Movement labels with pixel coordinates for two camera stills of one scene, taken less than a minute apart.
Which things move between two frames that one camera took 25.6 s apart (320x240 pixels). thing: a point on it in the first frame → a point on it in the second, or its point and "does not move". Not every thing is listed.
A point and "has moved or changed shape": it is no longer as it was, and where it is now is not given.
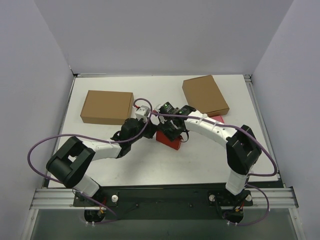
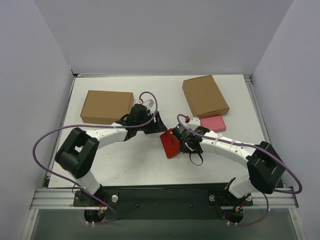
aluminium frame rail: [64, 198] does not move
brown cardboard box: [107, 107] does not move
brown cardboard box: [205, 96] does not move
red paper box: [162, 138] has moved or changed shape
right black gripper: [170, 128] → [180, 139]
